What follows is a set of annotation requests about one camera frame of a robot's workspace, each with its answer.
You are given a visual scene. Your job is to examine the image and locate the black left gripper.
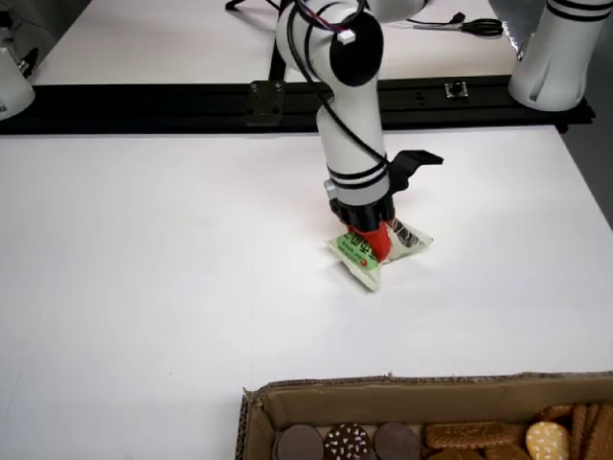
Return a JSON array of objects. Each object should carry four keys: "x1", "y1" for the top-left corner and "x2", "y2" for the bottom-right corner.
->
[{"x1": 329, "y1": 194, "x2": 397, "y2": 265}]

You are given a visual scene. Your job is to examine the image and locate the round orange brown biscuit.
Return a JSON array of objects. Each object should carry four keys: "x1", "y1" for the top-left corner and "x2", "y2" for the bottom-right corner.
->
[{"x1": 538, "y1": 404, "x2": 576, "y2": 426}]

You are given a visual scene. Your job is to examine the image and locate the brown cardboard box bin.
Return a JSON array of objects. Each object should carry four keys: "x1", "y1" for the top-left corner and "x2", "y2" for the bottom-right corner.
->
[{"x1": 238, "y1": 371, "x2": 613, "y2": 460}]

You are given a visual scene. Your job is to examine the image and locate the ridged long brown biscuit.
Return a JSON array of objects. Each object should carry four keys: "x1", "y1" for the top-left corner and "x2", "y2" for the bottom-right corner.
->
[
  {"x1": 586, "y1": 403, "x2": 602, "y2": 460},
  {"x1": 569, "y1": 403, "x2": 589, "y2": 460},
  {"x1": 593, "y1": 404, "x2": 613, "y2": 460}
]

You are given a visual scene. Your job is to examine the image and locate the sprinkled chocolate cookie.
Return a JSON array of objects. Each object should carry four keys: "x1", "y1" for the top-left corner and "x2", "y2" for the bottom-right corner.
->
[{"x1": 323, "y1": 422, "x2": 373, "y2": 460}]

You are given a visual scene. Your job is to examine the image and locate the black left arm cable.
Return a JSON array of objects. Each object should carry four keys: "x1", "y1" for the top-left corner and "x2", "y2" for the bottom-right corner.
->
[{"x1": 286, "y1": 0, "x2": 389, "y2": 167}]

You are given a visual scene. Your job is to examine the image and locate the green white snack packet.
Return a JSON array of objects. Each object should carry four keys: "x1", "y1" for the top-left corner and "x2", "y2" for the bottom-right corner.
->
[{"x1": 323, "y1": 218, "x2": 435, "y2": 294}]

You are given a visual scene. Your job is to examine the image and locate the round yellow speckled cracker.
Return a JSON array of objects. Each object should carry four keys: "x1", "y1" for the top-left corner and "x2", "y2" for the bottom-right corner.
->
[{"x1": 525, "y1": 420, "x2": 571, "y2": 460}]

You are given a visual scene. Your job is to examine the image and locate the black aluminium rail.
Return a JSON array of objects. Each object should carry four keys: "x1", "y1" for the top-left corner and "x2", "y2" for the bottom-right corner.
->
[{"x1": 0, "y1": 74, "x2": 598, "y2": 136}]

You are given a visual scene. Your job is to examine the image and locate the black handled scissors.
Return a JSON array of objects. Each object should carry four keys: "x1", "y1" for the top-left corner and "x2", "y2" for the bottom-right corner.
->
[{"x1": 412, "y1": 17, "x2": 505, "y2": 38}]

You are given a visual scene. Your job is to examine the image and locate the black bracket plate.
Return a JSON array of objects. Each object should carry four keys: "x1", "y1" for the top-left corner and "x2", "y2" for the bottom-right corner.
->
[{"x1": 245, "y1": 80, "x2": 287, "y2": 127}]

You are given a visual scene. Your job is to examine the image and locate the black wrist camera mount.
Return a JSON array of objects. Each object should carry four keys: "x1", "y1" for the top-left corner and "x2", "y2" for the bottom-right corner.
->
[{"x1": 385, "y1": 149, "x2": 445, "y2": 196}]

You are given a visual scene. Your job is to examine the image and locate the plain dark chocolate cookie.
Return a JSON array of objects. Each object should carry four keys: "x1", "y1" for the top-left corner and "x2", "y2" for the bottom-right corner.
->
[
  {"x1": 373, "y1": 421, "x2": 422, "y2": 460},
  {"x1": 271, "y1": 424, "x2": 326, "y2": 460}
]

